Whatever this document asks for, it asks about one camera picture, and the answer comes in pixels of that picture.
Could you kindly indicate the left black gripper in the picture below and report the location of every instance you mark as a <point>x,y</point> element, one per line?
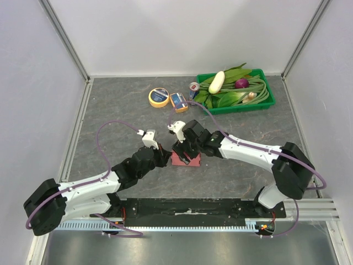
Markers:
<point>164,156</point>

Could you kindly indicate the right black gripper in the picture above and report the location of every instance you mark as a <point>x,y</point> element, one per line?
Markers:
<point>181,150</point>

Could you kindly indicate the pink cardboard box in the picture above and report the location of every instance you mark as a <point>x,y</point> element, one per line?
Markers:
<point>176,161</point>

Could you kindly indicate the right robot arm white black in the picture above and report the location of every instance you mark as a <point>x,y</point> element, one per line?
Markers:
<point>290,167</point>

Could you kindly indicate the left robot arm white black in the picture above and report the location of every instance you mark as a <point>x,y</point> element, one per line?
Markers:
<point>53,203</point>

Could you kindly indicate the yellow tape roll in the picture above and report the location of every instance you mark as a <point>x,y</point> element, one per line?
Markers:
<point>158,97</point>

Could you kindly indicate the orange blue sponge block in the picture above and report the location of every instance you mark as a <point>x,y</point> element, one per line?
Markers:
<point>178,102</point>

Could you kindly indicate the red blue drink can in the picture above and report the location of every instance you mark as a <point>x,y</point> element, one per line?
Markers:
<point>193,91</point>

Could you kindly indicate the green leafy vegetable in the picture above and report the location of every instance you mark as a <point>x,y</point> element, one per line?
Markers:
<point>228,95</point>

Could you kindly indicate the white cucumber vegetable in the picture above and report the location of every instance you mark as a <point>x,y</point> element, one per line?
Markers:
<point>217,83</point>

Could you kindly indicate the green plastic tray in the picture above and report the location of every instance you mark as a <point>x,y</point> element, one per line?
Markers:
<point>243,108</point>

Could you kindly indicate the mushroom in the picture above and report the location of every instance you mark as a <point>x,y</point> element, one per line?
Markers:
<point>250,96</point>

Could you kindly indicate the purple onion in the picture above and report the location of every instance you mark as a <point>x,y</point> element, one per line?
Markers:
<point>241,83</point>

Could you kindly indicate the green long beans bundle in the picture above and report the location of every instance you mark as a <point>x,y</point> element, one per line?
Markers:
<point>256,85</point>

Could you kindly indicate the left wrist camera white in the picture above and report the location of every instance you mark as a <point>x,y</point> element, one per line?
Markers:
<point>148,138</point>

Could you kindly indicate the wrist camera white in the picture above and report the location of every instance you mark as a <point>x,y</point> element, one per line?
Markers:
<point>148,138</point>
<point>177,129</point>

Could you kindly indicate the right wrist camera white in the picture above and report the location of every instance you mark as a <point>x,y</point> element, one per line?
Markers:
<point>177,129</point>

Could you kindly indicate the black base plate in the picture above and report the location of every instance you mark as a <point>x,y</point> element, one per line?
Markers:
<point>190,212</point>

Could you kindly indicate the grey cable duct rail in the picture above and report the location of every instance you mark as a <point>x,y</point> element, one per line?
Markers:
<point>101,225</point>

